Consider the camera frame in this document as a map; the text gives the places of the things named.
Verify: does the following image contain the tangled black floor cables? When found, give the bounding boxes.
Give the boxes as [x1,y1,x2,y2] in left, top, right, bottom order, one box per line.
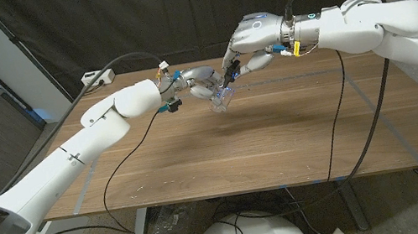
[206,183,327,234]

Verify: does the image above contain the black backdrop curtain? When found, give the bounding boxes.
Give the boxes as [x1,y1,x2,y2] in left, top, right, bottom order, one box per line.
[0,0,394,114]

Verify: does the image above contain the white power strip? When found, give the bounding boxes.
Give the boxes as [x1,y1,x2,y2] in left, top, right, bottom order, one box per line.
[79,67,118,90]

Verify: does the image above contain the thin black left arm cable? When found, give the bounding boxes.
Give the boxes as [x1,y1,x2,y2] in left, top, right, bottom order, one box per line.
[0,110,182,234]

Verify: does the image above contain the clear plastic spray bottle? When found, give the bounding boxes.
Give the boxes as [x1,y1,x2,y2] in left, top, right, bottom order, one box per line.
[206,82,239,116]

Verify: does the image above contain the black backdrop stand pole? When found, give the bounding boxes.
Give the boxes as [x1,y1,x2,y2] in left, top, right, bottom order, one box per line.
[0,0,76,116]

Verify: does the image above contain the clear plastic bag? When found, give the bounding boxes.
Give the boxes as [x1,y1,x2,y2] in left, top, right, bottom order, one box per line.
[141,201,190,234]

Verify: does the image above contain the black power strip cable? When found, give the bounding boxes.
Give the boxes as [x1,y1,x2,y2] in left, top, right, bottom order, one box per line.
[81,80,107,96]

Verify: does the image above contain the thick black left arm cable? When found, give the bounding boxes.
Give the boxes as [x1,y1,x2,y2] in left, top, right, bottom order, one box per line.
[0,47,182,196]

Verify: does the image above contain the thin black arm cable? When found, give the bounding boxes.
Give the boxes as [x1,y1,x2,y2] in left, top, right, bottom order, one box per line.
[306,49,363,182]
[0,110,182,234]

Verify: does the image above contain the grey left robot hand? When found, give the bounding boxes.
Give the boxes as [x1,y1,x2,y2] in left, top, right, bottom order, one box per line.
[156,60,238,119]

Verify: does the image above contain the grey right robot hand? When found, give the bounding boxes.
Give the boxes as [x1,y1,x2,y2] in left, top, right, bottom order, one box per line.
[213,3,327,81]

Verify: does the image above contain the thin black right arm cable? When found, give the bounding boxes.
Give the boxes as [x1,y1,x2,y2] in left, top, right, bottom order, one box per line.
[306,49,363,182]

